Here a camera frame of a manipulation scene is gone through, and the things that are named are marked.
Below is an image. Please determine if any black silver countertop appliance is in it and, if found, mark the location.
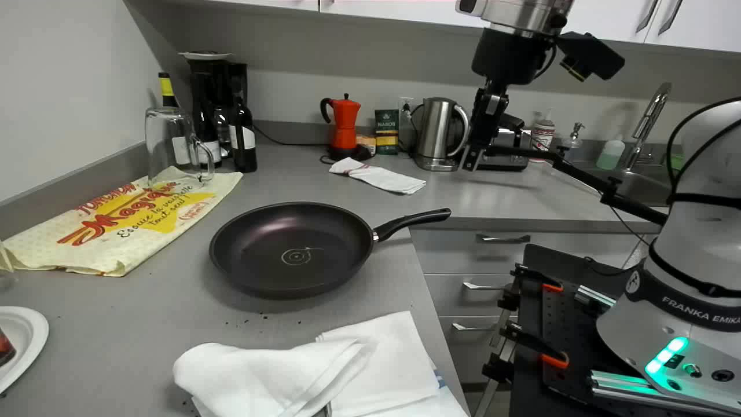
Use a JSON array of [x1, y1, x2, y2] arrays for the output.
[[484, 113, 537, 173]]

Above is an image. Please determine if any black metal rod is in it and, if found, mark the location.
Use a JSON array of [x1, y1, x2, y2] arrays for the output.
[[531, 146, 676, 230]]

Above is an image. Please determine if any clear drinking glass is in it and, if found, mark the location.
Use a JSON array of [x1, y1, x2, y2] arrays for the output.
[[142, 104, 217, 185]]

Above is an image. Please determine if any steel drawer handle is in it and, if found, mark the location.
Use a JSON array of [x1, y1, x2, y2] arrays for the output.
[[474, 230, 536, 246], [462, 277, 510, 294], [450, 318, 497, 336]]

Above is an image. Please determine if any folded white cloth blue stripe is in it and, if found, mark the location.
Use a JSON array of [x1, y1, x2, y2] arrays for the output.
[[314, 307, 471, 417]]

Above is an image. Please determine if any small soap dispenser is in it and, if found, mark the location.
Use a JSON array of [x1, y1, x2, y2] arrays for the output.
[[565, 121, 588, 150]]

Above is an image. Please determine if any dark wine bottle white label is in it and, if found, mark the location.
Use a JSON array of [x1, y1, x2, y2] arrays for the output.
[[229, 94, 260, 173]]

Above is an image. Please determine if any steel kitchen faucet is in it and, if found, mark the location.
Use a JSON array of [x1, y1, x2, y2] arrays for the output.
[[620, 82, 673, 177]]

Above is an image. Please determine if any green cardboard box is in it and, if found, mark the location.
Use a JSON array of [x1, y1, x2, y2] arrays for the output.
[[374, 106, 404, 156]]

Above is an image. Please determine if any plain white cloth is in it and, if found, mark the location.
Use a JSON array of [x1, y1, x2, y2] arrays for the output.
[[169, 333, 377, 417]]

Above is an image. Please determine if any orange moka pot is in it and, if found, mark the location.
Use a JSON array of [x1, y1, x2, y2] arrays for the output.
[[320, 93, 363, 163]]

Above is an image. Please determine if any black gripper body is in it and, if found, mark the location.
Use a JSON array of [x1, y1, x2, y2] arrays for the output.
[[471, 29, 555, 89]]

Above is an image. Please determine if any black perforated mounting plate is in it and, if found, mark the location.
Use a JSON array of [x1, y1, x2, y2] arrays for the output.
[[508, 240, 660, 417]]

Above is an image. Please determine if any folded white cloth red stripe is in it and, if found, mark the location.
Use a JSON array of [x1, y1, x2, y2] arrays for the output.
[[327, 156, 429, 197]]

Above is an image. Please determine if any small red item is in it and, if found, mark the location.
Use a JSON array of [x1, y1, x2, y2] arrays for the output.
[[0, 332, 18, 370]]

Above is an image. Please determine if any black clamp orange handle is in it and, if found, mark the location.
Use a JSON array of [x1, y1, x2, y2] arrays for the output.
[[508, 263, 572, 301], [482, 321, 575, 387]]

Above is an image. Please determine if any white plate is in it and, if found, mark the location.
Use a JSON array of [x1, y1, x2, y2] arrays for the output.
[[0, 304, 53, 395]]

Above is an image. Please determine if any dark non-stick frying pan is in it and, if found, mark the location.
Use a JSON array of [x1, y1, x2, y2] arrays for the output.
[[206, 201, 453, 301]]

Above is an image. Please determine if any wine bottle yellow neck label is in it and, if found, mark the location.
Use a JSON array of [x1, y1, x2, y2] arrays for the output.
[[155, 69, 194, 168]]

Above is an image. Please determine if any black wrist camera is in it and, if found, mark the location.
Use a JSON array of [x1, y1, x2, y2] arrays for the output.
[[555, 29, 627, 83]]

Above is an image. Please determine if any white plastic jar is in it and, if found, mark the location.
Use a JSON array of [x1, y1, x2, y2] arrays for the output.
[[531, 113, 559, 153]]

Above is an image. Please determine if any steel electric kettle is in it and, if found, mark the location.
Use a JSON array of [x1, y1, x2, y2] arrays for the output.
[[408, 94, 473, 173]]

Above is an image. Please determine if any black coffee machine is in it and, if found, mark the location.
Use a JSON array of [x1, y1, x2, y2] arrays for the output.
[[179, 51, 253, 168]]

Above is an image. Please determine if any green dish soap bottle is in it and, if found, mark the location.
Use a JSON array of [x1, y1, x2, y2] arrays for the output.
[[595, 137, 627, 173]]

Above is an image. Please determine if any steel cabinet handle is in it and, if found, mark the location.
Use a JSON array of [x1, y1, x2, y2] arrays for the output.
[[633, 0, 662, 36], [655, 0, 688, 36]]

